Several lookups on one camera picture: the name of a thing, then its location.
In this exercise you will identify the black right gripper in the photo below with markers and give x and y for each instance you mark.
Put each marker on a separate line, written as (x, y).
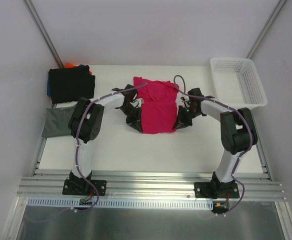
(182, 115)

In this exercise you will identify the pink t shirt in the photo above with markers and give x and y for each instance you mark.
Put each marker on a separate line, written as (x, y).
(159, 108)

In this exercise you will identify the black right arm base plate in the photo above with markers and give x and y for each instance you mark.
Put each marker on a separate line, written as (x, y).
(210, 190)

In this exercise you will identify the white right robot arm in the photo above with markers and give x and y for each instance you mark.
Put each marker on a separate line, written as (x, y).
(237, 132)

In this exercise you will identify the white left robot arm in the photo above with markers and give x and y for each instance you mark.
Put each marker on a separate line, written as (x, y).
(86, 121)

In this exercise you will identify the white slotted cable duct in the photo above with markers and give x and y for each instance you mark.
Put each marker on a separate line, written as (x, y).
(119, 203)

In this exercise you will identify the grey folded t shirt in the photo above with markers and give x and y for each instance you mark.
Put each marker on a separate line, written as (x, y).
(57, 122)

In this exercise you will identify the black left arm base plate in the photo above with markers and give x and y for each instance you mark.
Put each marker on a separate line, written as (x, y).
(82, 188)

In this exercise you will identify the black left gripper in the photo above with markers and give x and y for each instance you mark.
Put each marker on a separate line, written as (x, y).
(132, 114)

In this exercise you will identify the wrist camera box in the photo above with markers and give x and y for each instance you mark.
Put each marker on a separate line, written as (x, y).
(130, 92)
(195, 94)

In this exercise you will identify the white plastic basket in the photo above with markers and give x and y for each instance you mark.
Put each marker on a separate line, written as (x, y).
(237, 83)

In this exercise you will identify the aluminium mounting rail frame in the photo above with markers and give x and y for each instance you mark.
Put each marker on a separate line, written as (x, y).
(153, 166)

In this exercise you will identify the black folded t shirt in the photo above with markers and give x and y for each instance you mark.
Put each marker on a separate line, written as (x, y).
(66, 88)

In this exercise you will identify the left aluminium corner post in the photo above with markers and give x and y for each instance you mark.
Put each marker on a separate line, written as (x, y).
(43, 32)

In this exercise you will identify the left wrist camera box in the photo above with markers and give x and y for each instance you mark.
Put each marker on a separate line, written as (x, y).
(130, 92)

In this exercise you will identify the aluminium corner post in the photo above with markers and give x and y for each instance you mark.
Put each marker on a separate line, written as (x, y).
(43, 32)
(277, 10)

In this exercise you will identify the orange folded t shirt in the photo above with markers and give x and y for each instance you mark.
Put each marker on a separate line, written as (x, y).
(77, 69)

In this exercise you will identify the right aluminium corner post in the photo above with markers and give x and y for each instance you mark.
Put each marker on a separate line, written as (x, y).
(277, 10)

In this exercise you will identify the blue folded t shirt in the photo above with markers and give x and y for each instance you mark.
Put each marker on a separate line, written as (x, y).
(48, 89)

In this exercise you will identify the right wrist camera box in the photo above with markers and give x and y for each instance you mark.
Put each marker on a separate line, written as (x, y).
(195, 94)

